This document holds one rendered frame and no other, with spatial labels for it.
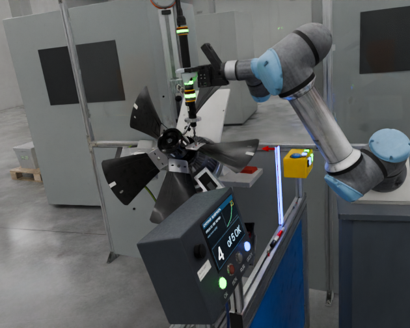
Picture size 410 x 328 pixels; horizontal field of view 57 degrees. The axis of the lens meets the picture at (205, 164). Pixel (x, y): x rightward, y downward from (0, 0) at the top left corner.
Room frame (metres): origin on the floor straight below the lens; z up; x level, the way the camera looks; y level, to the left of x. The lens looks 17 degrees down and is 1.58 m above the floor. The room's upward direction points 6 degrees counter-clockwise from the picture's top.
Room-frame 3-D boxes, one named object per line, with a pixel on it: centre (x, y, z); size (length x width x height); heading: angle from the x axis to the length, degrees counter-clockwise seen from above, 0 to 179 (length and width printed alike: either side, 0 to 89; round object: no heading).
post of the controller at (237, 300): (0.89, -0.05, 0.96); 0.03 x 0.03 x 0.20; 63
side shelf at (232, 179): (2.07, -0.12, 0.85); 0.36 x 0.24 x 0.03; 63
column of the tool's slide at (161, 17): (2.24, 0.12, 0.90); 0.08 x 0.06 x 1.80; 98
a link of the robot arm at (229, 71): (1.45, -0.14, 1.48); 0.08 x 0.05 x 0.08; 153
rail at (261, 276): (1.28, -0.25, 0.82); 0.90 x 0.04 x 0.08; 153
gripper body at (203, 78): (1.48, -0.07, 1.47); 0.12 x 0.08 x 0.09; 63
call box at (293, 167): (1.63, -0.43, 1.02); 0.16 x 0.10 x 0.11; 153
